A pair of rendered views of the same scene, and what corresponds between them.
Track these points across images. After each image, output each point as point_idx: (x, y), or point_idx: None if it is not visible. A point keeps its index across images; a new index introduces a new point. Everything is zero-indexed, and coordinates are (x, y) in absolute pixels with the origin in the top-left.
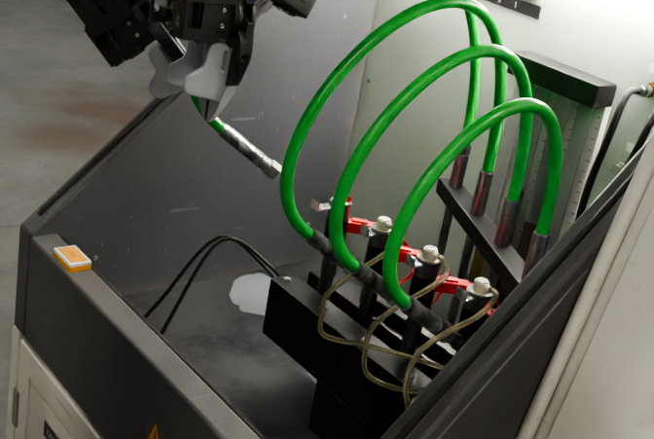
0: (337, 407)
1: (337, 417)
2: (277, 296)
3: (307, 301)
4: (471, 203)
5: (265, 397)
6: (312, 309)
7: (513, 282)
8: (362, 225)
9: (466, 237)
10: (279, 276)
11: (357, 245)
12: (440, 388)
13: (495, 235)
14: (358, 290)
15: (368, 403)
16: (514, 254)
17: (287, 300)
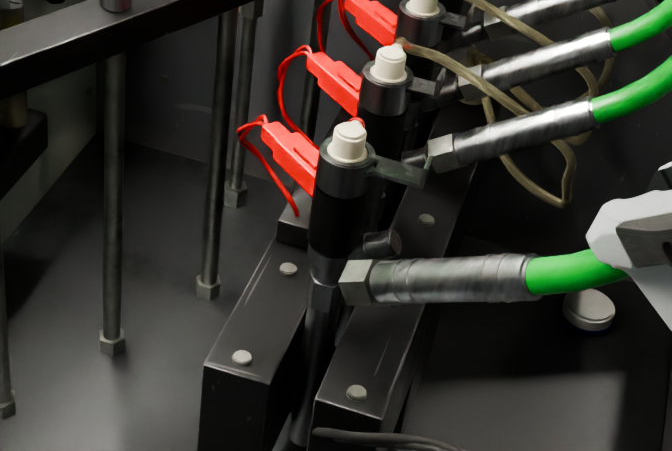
0: (428, 338)
1: (426, 348)
2: (389, 412)
3: (399, 330)
4: (64, 19)
5: None
6: (415, 312)
7: None
8: (441, 80)
9: (121, 59)
10: (358, 409)
11: None
12: None
13: None
14: (260, 288)
15: (453, 253)
16: None
17: (400, 380)
